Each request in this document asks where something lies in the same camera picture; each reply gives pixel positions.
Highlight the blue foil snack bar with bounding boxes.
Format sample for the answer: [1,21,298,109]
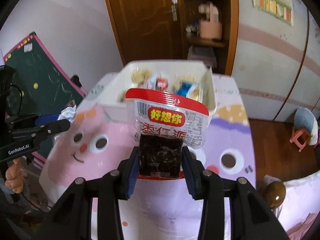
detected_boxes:
[175,81,193,97]

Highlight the wooden corner shelf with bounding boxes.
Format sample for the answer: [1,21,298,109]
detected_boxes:
[179,0,239,75]

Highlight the wooden bedpost knob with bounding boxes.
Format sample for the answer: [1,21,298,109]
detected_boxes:
[263,181,286,210]

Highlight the blue plush cushion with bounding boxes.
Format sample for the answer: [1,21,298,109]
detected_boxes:
[293,107,318,146]

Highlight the brown wooden door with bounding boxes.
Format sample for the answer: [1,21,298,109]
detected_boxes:
[105,0,183,64]

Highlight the white silver snack bag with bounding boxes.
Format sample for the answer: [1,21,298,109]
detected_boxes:
[57,105,76,124]

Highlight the red date walnut pack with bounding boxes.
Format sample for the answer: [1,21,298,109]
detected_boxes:
[125,88,209,180]

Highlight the pink handled basket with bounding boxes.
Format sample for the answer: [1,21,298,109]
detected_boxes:
[199,2,222,40]

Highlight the person left hand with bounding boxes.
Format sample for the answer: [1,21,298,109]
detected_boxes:
[5,158,23,193]

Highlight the cartoon face table cover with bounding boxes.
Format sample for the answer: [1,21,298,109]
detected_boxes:
[40,75,256,239]

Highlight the white plastic storage bin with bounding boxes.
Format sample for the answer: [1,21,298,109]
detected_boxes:
[97,60,216,122]

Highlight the small red candy packet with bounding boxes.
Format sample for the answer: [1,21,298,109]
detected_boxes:
[156,77,169,92]

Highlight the pink plastic stool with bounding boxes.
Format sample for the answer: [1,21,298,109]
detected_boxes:
[290,127,310,152]

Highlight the white pillow bedding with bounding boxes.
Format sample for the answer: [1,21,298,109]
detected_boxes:
[273,171,319,239]

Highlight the clear bag yellow puffs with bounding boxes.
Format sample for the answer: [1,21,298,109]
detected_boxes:
[131,69,152,84]

